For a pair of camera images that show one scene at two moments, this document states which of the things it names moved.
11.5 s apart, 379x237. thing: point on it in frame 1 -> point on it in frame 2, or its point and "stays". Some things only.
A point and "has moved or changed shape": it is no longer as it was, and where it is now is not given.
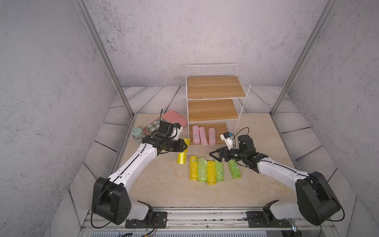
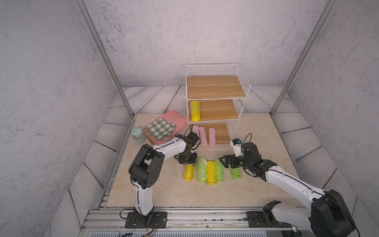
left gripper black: (180, 147) -> (193, 162)
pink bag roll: (211, 137) stays
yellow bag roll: (182, 156) has moved or changed shape
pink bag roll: (196, 136) stays
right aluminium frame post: (323, 16) stays
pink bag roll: (202, 135) stays
